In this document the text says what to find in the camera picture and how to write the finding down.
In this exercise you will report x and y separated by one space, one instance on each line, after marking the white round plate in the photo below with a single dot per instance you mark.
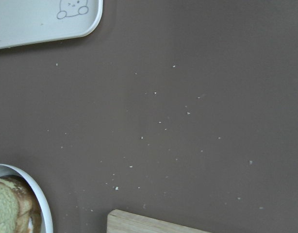
46 222

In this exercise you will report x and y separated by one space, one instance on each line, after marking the bread slice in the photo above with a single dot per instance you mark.
29 216
9 209

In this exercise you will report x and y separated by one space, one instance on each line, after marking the cream rabbit tray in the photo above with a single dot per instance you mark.
25 22

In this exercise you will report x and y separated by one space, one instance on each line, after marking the wooden cutting board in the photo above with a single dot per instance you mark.
119 221

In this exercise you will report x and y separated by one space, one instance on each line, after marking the bread slice under egg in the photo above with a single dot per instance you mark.
29 216

